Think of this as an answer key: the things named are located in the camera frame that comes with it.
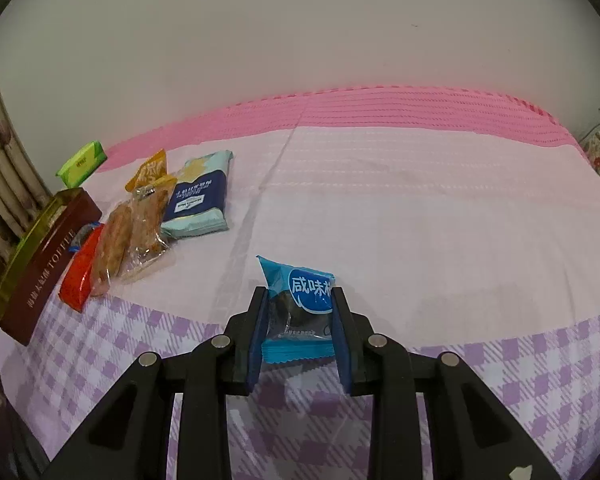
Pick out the pink purple checked bedsheet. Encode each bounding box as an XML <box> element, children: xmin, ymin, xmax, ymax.
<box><xmin>0</xmin><ymin>85</ymin><xmax>600</xmax><ymax>480</ymax></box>

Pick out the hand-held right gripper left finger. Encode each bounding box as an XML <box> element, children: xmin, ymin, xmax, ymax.
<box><xmin>42</xmin><ymin>286</ymin><xmax>271</xmax><ymax>480</ymax></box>

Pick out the red snack packet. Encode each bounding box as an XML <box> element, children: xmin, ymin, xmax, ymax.
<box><xmin>59</xmin><ymin>224</ymin><xmax>106</xmax><ymax>314</ymax></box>

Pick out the blue snack packet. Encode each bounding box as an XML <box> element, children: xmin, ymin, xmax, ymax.
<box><xmin>256</xmin><ymin>255</ymin><xmax>337</xmax><ymax>364</ymax></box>

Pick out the green snack packet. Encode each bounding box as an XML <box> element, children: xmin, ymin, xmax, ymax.
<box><xmin>56</xmin><ymin>141</ymin><xmax>108</xmax><ymax>190</ymax></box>

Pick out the brown candy box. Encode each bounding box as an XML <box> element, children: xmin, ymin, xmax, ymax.
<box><xmin>0</xmin><ymin>187</ymin><xmax>103</xmax><ymax>347</ymax></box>

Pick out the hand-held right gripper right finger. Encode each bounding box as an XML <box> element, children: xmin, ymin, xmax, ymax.
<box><xmin>332</xmin><ymin>286</ymin><xmax>563</xmax><ymax>480</ymax></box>

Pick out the clear packet of brown sticks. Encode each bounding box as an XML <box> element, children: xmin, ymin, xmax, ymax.
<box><xmin>91</xmin><ymin>200</ymin><xmax>133</xmax><ymax>296</ymax></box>

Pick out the clear packet of fried snacks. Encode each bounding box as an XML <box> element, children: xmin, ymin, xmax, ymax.
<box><xmin>120</xmin><ymin>205</ymin><xmax>177</xmax><ymax>283</ymax></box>

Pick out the navy and teal snack packet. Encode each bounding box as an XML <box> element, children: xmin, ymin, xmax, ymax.
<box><xmin>160</xmin><ymin>150</ymin><xmax>232</xmax><ymax>239</ymax></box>

